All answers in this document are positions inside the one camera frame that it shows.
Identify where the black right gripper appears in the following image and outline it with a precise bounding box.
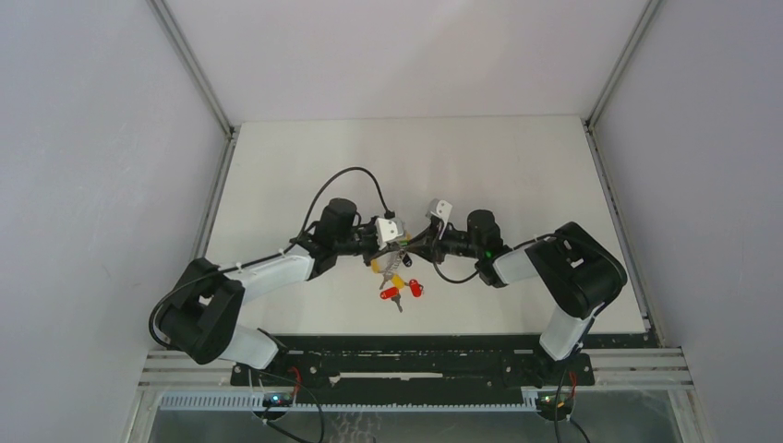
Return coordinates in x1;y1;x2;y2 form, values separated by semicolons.
404;221;482;264

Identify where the large keyring with yellow handle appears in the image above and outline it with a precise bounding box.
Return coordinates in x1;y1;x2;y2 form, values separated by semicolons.
370;245;413;285

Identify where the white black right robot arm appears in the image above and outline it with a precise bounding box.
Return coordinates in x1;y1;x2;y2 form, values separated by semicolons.
407;210;628;384

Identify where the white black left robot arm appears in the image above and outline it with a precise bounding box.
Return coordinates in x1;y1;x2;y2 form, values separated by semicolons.
149;198;405;385

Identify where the red key tag right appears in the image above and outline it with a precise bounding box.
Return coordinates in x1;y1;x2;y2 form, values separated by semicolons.
406;279;424;298

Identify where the red key tag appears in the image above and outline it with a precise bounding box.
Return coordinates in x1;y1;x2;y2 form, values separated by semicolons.
406;279;424;298
379;287;404;313

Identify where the yellow tag loose key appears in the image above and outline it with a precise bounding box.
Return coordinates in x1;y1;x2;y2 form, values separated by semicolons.
379;273;407;290

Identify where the red key tag left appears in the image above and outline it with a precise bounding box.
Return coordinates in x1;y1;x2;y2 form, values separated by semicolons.
379;287;404;313

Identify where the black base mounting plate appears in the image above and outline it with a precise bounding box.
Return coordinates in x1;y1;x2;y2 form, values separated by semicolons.
230;334;596;404

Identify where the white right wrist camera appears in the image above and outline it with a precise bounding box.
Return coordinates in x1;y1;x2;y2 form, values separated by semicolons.
427;198;452;224

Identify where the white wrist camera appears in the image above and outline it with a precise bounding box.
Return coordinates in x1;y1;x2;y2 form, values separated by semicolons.
427;198;452;224
374;218;407;249

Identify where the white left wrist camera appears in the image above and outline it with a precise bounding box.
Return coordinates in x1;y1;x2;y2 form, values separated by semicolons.
374;218;407;249

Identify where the black left camera cable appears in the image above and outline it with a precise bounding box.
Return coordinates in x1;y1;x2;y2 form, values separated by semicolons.
299;166;392;240

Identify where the black camera cable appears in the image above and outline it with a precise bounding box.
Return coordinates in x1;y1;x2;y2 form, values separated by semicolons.
299;166;392;240
430;257;481;286

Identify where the black right camera cable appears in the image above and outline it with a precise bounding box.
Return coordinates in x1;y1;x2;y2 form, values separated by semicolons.
430;257;481;286

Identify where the white cable duct strip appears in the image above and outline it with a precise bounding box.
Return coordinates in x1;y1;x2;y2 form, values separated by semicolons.
159;390;540;413

